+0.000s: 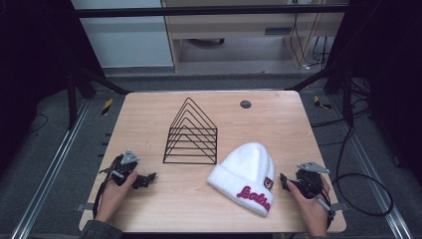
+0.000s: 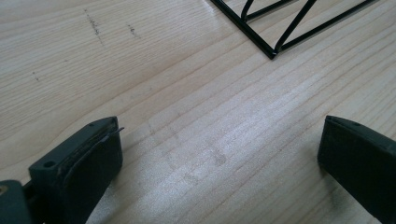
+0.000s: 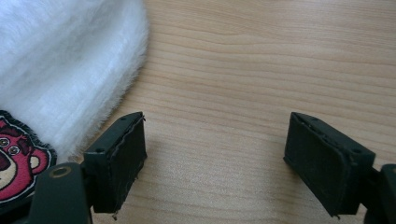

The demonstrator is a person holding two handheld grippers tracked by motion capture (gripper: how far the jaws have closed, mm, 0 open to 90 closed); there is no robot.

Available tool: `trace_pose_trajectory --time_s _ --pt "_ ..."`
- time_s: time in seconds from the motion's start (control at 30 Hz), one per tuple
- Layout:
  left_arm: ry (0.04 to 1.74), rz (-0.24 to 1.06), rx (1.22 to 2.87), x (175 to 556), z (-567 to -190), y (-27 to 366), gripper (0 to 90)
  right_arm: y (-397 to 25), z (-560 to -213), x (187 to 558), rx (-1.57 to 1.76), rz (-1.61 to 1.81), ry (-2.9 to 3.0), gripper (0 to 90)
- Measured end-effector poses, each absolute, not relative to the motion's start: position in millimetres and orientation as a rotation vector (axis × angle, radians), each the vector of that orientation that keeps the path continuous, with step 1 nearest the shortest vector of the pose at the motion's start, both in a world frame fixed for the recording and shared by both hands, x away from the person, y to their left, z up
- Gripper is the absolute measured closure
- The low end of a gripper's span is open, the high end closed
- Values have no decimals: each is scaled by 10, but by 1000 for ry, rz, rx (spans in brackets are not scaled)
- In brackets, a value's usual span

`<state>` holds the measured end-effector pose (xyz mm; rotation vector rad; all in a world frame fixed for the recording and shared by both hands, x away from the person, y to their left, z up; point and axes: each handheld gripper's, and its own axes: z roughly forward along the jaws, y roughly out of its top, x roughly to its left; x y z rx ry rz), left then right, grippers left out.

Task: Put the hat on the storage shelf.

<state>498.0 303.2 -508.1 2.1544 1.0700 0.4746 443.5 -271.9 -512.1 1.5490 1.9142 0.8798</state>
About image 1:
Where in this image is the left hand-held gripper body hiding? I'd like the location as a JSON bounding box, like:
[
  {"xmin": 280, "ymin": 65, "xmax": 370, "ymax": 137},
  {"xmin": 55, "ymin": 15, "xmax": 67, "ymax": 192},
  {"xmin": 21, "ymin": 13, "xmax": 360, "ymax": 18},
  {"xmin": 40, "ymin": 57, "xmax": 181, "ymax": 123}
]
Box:
[{"xmin": 99, "ymin": 148, "xmax": 141, "ymax": 187}]

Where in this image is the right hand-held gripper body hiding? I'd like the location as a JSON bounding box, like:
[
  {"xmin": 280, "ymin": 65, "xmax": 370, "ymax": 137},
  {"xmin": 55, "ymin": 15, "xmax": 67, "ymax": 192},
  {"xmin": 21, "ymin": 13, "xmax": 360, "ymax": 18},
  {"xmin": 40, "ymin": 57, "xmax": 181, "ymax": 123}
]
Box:
[{"xmin": 294, "ymin": 160, "xmax": 331, "ymax": 201}]

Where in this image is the white knit beanie hat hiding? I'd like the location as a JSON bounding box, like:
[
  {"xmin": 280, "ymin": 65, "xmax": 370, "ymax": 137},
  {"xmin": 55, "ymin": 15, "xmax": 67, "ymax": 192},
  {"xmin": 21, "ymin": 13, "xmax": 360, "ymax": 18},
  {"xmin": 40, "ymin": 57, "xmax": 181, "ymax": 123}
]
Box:
[{"xmin": 206, "ymin": 141, "xmax": 276, "ymax": 218}]

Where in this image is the person's left hand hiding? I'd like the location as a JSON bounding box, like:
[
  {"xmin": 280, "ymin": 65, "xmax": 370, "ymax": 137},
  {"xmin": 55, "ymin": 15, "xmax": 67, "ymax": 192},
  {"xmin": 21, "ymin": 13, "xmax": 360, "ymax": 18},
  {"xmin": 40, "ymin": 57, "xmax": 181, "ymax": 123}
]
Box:
[{"xmin": 94, "ymin": 170, "xmax": 138, "ymax": 224}]

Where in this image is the person's right hand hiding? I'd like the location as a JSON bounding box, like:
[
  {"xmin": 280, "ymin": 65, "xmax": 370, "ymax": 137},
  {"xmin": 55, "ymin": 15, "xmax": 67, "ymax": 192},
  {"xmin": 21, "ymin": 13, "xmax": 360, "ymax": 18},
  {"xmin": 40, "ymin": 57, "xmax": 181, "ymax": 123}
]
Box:
[{"xmin": 286, "ymin": 174, "xmax": 331, "ymax": 239}]

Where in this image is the yellow black striped tape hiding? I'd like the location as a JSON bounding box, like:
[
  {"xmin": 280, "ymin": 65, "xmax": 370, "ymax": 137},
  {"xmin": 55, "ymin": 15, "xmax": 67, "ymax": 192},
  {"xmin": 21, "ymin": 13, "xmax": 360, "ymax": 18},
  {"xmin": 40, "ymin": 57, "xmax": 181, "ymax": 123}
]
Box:
[
  {"xmin": 313, "ymin": 95, "xmax": 332, "ymax": 111},
  {"xmin": 101, "ymin": 98, "xmax": 114, "ymax": 117}
]

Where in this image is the black metal stand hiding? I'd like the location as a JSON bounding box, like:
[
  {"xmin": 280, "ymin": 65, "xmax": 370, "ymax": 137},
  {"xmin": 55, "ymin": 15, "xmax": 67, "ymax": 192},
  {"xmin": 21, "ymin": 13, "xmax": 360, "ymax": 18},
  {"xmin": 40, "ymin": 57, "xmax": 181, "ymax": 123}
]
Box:
[
  {"xmin": 285, "ymin": 63, "xmax": 355, "ymax": 127},
  {"xmin": 65, "ymin": 61, "xmax": 131, "ymax": 131}
]

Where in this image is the white cabinet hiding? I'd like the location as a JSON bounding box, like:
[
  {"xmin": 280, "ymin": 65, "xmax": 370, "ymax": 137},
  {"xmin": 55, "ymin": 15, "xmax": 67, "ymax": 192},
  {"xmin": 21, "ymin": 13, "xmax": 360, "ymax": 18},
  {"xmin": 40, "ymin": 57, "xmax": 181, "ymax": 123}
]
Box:
[{"xmin": 70, "ymin": 0, "xmax": 175, "ymax": 70}]

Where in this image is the black curtain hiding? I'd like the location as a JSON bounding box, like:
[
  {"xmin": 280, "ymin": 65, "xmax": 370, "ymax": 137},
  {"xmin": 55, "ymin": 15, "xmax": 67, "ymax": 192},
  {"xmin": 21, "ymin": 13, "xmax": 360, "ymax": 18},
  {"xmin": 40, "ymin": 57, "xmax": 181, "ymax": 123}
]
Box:
[
  {"xmin": 0, "ymin": 0, "xmax": 107, "ymax": 173},
  {"xmin": 322, "ymin": 0, "xmax": 422, "ymax": 188}
]

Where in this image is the light wooden desk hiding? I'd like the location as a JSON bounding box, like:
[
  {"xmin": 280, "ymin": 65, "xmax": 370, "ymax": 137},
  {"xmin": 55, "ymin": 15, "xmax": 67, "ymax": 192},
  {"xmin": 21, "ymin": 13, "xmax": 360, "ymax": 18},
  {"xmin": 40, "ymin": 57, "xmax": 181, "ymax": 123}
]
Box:
[{"xmin": 161, "ymin": 0, "xmax": 346, "ymax": 74}]

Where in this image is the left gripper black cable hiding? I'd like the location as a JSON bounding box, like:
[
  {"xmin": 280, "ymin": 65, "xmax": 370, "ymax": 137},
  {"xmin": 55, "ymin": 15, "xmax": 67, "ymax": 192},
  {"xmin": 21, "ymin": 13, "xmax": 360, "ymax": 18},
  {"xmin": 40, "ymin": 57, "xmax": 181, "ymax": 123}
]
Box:
[{"xmin": 92, "ymin": 154, "xmax": 123, "ymax": 219}]

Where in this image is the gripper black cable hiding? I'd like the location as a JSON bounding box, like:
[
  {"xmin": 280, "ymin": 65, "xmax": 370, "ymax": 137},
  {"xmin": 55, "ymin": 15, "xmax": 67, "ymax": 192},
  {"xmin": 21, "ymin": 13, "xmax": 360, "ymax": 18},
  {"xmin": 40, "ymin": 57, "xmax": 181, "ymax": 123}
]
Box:
[
  {"xmin": 317, "ymin": 180, "xmax": 336, "ymax": 230},
  {"xmin": 92, "ymin": 154, "xmax": 123, "ymax": 219}
]

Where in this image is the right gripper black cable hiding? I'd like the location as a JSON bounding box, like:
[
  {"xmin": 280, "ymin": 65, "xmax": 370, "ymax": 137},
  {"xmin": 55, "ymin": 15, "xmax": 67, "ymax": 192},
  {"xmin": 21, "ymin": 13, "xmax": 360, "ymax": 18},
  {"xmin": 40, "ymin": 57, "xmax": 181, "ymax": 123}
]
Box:
[{"xmin": 317, "ymin": 180, "xmax": 336, "ymax": 230}]

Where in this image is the black floor cable loop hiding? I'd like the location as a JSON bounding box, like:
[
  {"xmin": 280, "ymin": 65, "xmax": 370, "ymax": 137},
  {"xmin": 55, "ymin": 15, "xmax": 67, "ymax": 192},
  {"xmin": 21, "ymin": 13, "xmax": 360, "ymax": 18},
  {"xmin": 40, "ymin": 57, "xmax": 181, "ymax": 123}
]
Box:
[{"xmin": 312, "ymin": 99, "xmax": 395, "ymax": 218}]

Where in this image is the black wire file rack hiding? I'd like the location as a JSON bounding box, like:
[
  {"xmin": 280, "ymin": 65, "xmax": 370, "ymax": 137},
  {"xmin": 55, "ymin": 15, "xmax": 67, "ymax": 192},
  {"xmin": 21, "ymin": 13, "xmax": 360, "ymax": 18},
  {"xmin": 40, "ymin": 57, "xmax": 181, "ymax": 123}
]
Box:
[{"xmin": 162, "ymin": 97, "xmax": 219, "ymax": 165}]

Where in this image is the aluminium floor rail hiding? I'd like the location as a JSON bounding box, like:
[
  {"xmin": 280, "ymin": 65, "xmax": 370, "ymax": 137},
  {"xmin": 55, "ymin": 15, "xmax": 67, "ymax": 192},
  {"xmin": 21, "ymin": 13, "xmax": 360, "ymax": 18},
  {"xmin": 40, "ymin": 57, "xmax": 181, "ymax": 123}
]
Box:
[
  {"xmin": 9, "ymin": 99, "xmax": 92, "ymax": 239},
  {"xmin": 327, "ymin": 94, "xmax": 415, "ymax": 239}
]

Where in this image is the bundle of hanging desk cables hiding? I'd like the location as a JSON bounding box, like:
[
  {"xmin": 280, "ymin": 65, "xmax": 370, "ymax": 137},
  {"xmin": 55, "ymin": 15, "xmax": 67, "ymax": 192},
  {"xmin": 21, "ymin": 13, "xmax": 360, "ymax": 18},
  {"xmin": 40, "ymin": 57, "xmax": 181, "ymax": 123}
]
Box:
[{"xmin": 289, "ymin": 0, "xmax": 331, "ymax": 72}]

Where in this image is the black horizontal frame bar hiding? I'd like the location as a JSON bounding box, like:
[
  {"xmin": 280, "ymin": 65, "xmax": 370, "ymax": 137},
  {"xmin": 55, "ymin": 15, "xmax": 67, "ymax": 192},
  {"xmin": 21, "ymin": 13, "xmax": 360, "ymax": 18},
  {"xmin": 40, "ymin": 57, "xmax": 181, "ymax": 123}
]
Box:
[{"xmin": 73, "ymin": 3, "xmax": 350, "ymax": 19}]

